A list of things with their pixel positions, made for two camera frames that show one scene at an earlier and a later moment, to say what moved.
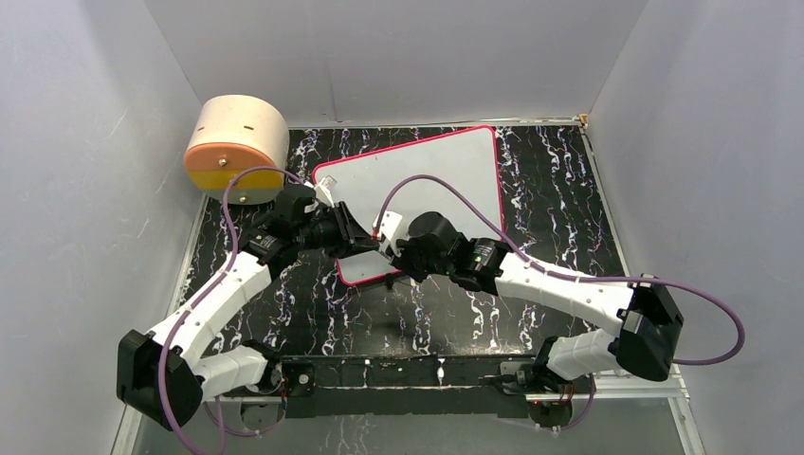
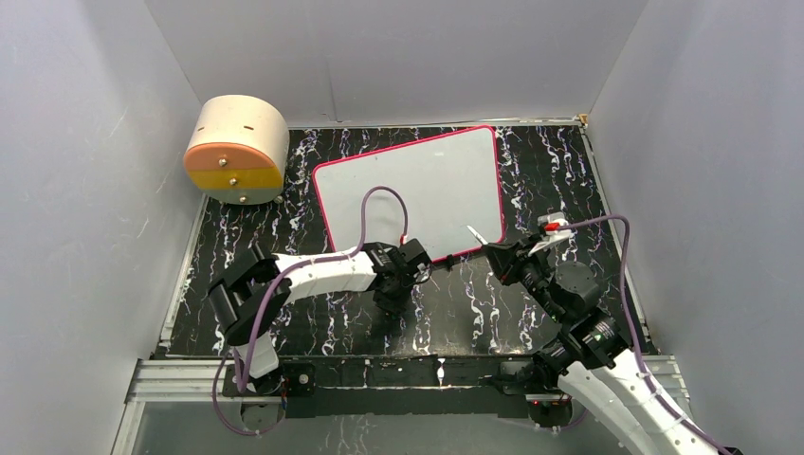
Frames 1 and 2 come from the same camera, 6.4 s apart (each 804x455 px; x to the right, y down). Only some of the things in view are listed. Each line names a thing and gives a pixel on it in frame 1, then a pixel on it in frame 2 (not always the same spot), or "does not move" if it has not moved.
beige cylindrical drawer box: x=228 y=133 does not move
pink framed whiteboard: x=456 y=176 does not move
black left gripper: x=352 y=240 → x=386 y=305
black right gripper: x=402 y=261 → x=503 y=254
